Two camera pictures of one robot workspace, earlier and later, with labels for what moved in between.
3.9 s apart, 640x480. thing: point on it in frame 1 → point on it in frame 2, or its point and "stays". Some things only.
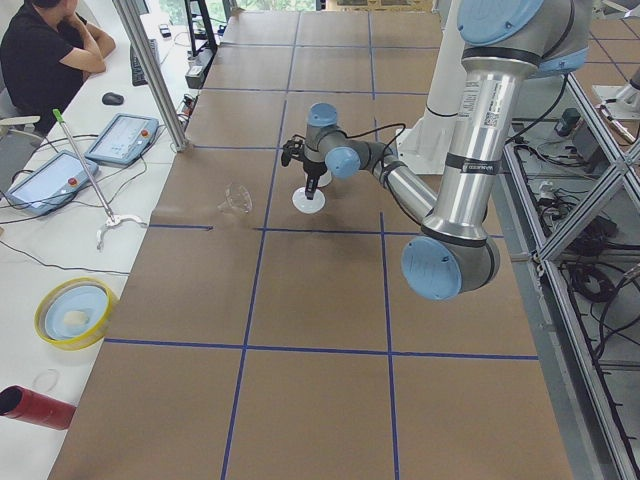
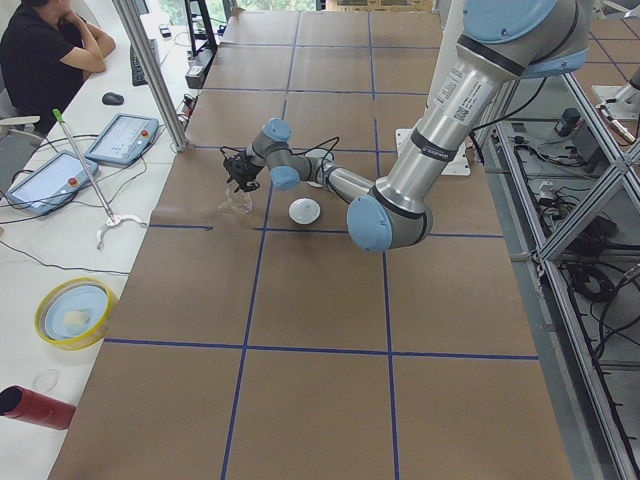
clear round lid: [46, 380] stays
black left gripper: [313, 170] → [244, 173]
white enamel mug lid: [308, 206] → [304, 210]
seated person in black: [46, 50] stays
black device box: [569, 117] stays
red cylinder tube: [24, 403] stays
